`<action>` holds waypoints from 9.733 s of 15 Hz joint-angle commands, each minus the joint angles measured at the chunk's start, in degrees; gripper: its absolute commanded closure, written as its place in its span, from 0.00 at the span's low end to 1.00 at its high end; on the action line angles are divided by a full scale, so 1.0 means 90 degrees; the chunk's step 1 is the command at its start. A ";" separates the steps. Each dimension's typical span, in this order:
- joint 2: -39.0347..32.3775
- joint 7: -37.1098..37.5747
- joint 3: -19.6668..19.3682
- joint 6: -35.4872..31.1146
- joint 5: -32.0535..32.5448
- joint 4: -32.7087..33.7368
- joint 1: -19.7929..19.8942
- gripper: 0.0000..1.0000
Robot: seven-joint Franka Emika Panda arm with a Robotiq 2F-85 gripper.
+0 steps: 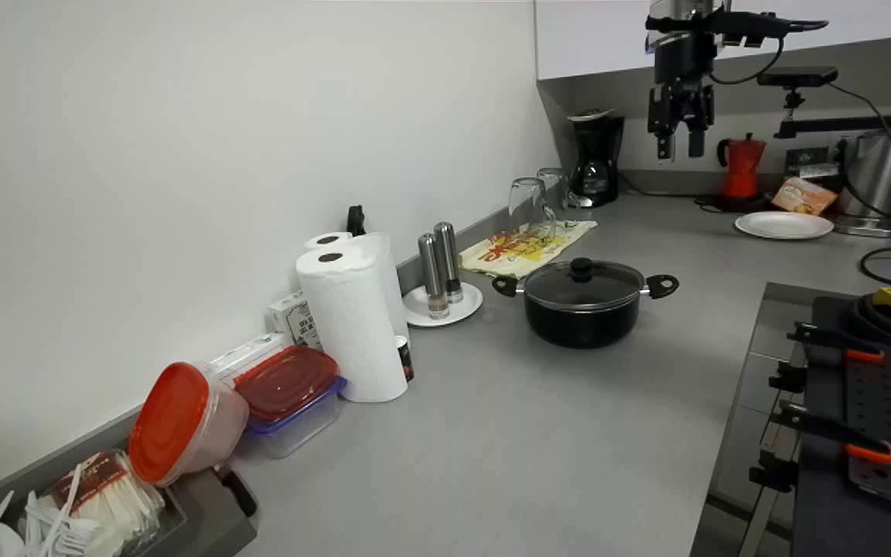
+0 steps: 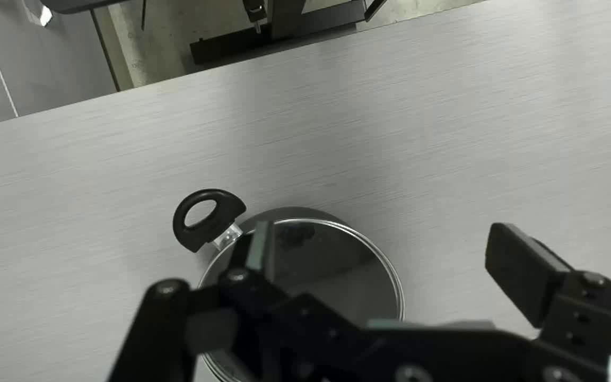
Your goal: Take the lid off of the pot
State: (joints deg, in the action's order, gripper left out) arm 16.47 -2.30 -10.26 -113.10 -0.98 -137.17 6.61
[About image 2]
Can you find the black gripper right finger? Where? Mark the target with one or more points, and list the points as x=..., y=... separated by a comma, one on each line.
x=569, y=308

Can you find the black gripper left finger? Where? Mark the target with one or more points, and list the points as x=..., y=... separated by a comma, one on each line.
x=273, y=337

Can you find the glass lid with black knob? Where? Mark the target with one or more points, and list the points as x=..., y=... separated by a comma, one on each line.
x=334, y=263

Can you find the dark equipment beyond table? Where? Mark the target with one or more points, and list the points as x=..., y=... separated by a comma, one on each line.
x=277, y=25

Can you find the steel pot with black handles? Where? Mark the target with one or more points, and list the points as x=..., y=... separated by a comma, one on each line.
x=213, y=222

